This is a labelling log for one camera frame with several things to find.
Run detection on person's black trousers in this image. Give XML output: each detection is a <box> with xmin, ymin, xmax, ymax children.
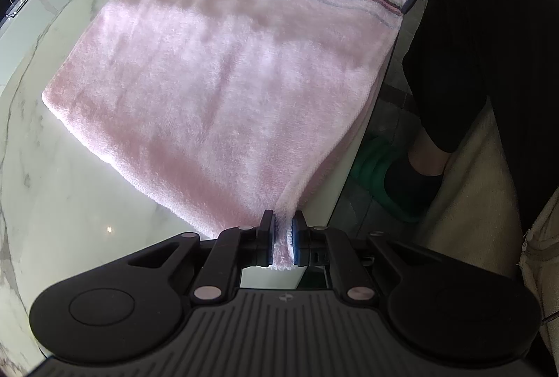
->
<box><xmin>402</xmin><ymin>0</ymin><xmax>559</xmax><ymax>231</ymax></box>

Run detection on beige sofa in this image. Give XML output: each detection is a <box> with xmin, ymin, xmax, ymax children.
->
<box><xmin>413</xmin><ymin>97</ymin><xmax>559</xmax><ymax>362</ymax></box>

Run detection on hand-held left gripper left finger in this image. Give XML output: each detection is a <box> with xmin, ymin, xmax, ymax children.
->
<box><xmin>126</xmin><ymin>209</ymin><xmax>277</xmax><ymax>304</ymax></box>

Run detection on white router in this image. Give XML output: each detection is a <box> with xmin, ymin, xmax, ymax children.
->
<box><xmin>3</xmin><ymin>0</ymin><xmax>32</xmax><ymax>19</ymax></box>

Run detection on person's bare lower leg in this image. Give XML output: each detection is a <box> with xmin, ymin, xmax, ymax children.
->
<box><xmin>409</xmin><ymin>126</ymin><xmax>451</xmax><ymax>177</ymax></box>

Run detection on pink striped towel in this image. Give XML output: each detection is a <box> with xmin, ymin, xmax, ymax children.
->
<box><xmin>41</xmin><ymin>0</ymin><xmax>409</xmax><ymax>273</ymax></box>

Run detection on green slipper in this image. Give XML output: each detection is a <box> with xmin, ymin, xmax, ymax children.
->
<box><xmin>351</xmin><ymin>135</ymin><xmax>424</xmax><ymax>224</ymax></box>

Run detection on person's black sock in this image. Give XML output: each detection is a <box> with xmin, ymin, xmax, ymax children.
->
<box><xmin>384</xmin><ymin>154</ymin><xmax>444</xmax><ymax>209</ymax></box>

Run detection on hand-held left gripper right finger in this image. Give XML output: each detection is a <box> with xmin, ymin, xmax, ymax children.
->
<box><xmin>292</xmin><ymin>209</ymin><xmax>438</xmax><ymax>305</ymax></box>

